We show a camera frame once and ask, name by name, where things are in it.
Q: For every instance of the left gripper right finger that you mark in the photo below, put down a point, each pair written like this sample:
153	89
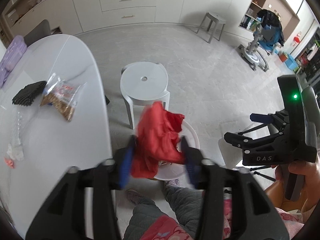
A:
253	214

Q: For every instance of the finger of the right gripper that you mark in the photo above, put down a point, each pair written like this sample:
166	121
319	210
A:
238	141
262	118

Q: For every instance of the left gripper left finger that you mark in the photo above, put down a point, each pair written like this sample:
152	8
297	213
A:
62	214

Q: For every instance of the red paper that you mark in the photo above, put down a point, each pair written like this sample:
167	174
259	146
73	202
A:
157	139

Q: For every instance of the snack bag with nuts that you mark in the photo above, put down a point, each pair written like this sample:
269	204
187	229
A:
63	95

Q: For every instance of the white tissue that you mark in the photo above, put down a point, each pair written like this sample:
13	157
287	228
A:
15	152

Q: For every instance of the right hand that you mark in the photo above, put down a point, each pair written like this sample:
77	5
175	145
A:
307	169

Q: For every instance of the robot stand base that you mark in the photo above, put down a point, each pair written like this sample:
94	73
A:
251	53

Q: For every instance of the pink crumpled paper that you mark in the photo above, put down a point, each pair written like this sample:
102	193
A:
9	162

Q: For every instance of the white round plastic stool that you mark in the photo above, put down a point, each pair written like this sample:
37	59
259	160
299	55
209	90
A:
143	83

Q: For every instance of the grey square stool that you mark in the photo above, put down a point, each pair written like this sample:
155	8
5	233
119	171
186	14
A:
217	20

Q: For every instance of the dark grey chair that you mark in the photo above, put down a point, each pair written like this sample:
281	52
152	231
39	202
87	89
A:
40	31

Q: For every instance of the beige cabinet with drawers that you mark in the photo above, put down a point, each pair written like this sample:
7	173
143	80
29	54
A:
79	16

